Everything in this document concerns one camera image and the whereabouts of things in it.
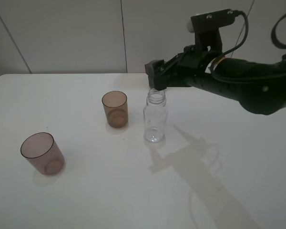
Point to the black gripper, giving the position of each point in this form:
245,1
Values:
183,70

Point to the clear plastic water bottle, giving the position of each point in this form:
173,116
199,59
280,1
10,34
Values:
155,115

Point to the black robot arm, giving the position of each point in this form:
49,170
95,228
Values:
259,88

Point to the brown translucent middle cup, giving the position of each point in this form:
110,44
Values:
115,108

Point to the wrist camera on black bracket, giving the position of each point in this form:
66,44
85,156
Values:
205,28

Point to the mauve translucent cup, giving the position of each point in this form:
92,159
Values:
41,151

